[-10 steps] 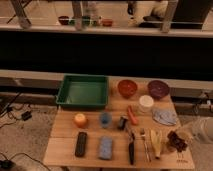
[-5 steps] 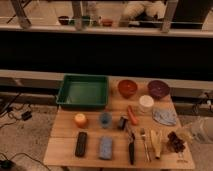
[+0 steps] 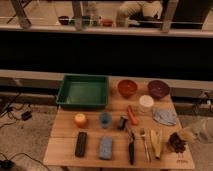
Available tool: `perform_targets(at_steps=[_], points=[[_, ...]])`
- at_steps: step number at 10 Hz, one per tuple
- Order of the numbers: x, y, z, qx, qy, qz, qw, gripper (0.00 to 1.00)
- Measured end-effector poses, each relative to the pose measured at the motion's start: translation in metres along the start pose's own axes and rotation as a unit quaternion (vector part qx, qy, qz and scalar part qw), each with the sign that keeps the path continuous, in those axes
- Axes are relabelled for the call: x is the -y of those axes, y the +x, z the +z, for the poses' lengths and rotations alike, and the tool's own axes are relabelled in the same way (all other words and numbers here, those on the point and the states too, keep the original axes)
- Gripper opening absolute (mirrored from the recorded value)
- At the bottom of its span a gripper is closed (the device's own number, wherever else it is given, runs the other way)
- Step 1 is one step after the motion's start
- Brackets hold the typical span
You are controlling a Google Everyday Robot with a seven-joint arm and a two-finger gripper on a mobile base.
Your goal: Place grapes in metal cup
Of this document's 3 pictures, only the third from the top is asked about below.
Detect dark purple grapes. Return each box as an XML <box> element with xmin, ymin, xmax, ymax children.
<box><xmin>168</xmin><ymin>133</ymin><xmax>186</xmax><ymax>153</ymax></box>

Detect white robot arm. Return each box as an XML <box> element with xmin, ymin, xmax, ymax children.
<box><xmin>180</xmin><ymin>118</ymin><xmax>213</xmax><ymax>143</ymax></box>

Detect blue cup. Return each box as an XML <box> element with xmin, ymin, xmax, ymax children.
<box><xmin>99</xmin><ymin>112</ymin><xmax>112</xmax><ymax>129</ymax></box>

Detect orange bowl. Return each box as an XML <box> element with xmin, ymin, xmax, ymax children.
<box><xmin>117</xmin><ymin>79</ymin><xmax>138</xmax><ymax>98</ymax></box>

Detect green plastic tray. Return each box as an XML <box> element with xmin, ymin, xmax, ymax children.
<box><xmin>56</xmin><ymin>75</ymin><xmax>109</xmax><ymax>109</ymax></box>

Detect orange carrot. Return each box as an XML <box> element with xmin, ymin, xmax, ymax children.
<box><xmin>127</xmin><ymin>106</ymin><xmax>138</xmax><ymax>125</ymax></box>

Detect orange round fruit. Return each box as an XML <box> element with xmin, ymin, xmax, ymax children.
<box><xmin>74</xmin><ymin>113</ymin><xmax>87</xmax><ymax>128</ymax></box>

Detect purple bowl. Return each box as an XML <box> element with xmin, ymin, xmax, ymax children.
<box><xmin>148</xmin><ymin>80</ymin><xmax>170</xmax><ymax>99</ymax></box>

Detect blue sponge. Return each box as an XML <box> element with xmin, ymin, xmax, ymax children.
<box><xmin>99</xmin><ymin>136</ymin><xmax>113</xmax><ymax>160</ymax></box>

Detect metal fork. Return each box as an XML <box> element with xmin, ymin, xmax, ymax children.
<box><xmin>140</xmin><ymin>128</ymin><xmax>151</xmax><ymax>162</ymax></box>

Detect black remote control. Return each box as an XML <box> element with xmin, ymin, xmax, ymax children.
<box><xmin>75</xmin><ymin>132</ymin><xmax>87</xmax><ymax>157</ymax></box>

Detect blue cloth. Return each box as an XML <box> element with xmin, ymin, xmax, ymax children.
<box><xmin>152</xmin><ymin>108</ymin><xmax>177</xmax><ymax>126</ymax></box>

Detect yellow corn cob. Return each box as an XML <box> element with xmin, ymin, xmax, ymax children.
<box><xmin>151</xmin><ymin>130</ymin><xmax>162</xmax><ymax>159</ymax></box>

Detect black power adapter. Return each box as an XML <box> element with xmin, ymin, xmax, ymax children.
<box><xmin>21</xmin><ymin>111</ymin><xmax>32</xmax><ymax>121</ymax></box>

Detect black handled knife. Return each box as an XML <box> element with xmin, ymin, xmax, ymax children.
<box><xmin>127</xmin><ymin>130</ymin><xmax>135</xmax><ymax>165</ymax></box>

